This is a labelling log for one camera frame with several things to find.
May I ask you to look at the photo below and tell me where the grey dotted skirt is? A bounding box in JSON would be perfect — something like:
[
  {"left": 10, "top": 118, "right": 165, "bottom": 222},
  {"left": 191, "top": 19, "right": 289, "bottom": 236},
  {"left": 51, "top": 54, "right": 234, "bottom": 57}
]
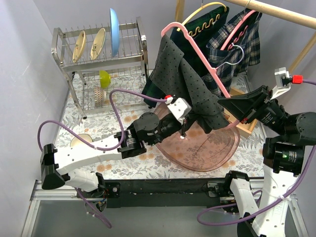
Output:
[{"left": 142, "top": 36, "right": 229, "bottom": 133}]

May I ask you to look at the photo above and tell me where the navy cream plaid skirt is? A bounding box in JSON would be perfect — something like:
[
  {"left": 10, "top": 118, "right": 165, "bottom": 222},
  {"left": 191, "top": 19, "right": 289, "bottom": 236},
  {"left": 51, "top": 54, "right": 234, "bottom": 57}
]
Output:
[{"left": 206, "top": 9, "right": 262, "bottom": 91}]

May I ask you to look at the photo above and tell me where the pink wavy hanger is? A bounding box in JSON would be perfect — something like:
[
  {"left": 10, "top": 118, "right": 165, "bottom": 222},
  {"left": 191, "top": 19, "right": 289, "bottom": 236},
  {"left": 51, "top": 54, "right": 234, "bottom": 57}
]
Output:
[{"left": 220, "top": 10, "right": 256, "bottom": 50}]

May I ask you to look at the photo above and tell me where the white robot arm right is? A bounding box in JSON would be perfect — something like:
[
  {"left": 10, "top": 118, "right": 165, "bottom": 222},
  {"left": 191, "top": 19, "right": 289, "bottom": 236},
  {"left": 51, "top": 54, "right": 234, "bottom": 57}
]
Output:
[{"left": 218, "top": 86, "right": 316, "bottom": 237}]

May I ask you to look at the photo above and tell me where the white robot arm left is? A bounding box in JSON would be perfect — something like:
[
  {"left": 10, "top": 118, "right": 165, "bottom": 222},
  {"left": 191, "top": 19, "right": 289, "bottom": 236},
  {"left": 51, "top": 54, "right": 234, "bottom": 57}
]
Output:
[{"left": 40, "top": 112, "right": 183, "bottom": 198}]

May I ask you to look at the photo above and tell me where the green tartan skirt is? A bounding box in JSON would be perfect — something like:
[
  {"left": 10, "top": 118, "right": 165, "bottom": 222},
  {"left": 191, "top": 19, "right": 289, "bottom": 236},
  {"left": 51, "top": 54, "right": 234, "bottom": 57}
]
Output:
[{"left": 141, "top": 6, "right": 230, "bottom": 107}]

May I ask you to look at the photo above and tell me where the yellow hanger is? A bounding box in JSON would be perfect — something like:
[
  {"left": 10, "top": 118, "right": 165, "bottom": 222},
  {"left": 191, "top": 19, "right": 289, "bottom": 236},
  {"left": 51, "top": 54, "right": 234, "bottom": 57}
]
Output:
[{"left": 182, "top": 1, "right": 229, "bottom": 38}]

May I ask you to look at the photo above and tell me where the pink transparent tray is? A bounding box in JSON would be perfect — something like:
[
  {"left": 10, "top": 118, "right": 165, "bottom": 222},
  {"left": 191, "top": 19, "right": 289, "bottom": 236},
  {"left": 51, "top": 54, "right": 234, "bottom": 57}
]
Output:
[{"left": 153, "top": 102, "right": 240, "bottom": 172}]

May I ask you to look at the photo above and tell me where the patterned cup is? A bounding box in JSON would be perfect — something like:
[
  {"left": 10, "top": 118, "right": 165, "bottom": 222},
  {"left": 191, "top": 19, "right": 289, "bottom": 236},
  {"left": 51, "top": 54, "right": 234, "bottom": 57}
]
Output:
[{"left": 94, "top": 86, "right": 107, "bottom": 108}]

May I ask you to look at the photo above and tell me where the floral table mat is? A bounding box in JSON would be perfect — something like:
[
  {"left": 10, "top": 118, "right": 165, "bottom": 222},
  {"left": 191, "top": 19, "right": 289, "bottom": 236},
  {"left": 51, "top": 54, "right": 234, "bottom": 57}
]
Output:
[{"left": 53, "top": 69, "right": 275, "bottom": 180}]

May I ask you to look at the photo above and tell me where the yellow-green bowl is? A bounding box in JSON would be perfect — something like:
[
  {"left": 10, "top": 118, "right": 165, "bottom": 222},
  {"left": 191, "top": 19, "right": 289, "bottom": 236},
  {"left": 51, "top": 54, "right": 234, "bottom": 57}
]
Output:
[{"left": 99, "top": 70, "right": 111, "bottom": 88}]

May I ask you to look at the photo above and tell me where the steel dish rack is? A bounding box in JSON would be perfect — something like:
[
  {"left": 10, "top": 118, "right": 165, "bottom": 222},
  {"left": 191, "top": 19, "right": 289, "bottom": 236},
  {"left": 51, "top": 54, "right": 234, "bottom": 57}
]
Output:
[{"left": 51, "top": 17, "right": 149, "bottom": 119}]

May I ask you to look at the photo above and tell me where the cream bowl dark rim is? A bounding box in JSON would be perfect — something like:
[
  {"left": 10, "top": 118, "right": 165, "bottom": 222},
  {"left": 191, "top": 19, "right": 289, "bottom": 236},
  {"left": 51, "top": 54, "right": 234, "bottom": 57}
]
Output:
[{"left": 70, "top": 134, "right": 93, "bottom": 148}]

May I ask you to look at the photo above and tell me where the blue plate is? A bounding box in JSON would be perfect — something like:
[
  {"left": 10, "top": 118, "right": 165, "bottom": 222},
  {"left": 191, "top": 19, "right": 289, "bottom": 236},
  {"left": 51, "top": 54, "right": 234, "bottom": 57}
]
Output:
[{"left": 110, "top": 8, "right": 120, "bottom": 57}]

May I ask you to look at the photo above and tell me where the cream plate right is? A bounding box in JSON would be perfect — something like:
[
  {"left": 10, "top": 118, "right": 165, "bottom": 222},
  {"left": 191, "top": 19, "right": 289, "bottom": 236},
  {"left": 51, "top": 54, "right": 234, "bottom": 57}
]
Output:
[{"left": 90, "top": 28, "right": 106, "bottom": 60}]

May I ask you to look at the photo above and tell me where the cream plate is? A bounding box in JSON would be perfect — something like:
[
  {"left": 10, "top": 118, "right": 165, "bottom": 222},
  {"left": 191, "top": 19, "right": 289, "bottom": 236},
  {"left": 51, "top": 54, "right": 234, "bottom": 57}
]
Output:
[
  {"left": 90, "top": 28, "right": 106, "bottom": 60},
  {"left": 73, "top": 30, "right": 86, "bottom": 63}
]

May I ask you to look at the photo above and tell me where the cream plate left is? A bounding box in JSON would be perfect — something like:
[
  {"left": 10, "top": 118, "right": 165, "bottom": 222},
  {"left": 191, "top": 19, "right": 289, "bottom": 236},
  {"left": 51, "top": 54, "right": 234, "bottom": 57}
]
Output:
[{"left": 73, "top": 30, "right": 86, "bottom": 63}]

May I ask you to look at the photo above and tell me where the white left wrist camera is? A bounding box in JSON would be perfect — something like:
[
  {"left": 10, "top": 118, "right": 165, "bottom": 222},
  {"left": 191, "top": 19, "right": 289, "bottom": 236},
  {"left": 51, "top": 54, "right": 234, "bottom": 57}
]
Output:
[{"left": 165, "top": 95, "right": 192, "bottom": 125}]

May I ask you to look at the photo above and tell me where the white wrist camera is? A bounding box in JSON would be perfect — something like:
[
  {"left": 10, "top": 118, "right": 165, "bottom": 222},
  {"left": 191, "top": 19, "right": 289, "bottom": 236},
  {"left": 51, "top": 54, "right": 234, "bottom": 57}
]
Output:
[
  {"left": 165, "top": 95, "right": 192, "bottom": 125},
  {"left": 271, "top": 67, "right": 303, "bottom": 100}
]

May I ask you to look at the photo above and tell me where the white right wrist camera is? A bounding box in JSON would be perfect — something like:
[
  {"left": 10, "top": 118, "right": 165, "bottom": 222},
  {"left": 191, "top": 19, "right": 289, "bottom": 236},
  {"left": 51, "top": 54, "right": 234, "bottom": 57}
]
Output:
[{"left": 271, "top": 67, "right": 303, "bottom": 100}]

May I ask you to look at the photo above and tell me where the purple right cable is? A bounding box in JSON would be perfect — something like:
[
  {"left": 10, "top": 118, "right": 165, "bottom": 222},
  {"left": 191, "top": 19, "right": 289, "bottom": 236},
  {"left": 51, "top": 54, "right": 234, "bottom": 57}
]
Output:
[{"left": 197, "top": 78, "right": 316, "bottom": 227}]

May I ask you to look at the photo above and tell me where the purple cable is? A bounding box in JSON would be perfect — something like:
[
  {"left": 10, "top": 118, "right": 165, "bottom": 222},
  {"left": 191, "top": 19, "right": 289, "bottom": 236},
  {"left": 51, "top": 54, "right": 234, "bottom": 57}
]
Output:
[
  {"left": 197, "top": 78, "right": 316, "bottom": 227},
  {"left": 37, "top": 89, "right": 171, "bottom": 229}
]

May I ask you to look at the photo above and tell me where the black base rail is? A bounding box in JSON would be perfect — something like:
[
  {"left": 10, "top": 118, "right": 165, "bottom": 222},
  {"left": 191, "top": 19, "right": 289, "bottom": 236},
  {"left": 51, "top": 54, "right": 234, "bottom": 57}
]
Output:
[{"left": 81, "top": 178, "right": 234, "bottom": 208}]

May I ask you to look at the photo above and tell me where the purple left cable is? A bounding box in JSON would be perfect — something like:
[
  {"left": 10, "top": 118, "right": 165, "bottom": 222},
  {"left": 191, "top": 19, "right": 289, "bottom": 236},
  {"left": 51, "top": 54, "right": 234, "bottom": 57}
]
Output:
[{"left": 37, "top": 89, "right": 171, "bottom": 229}]

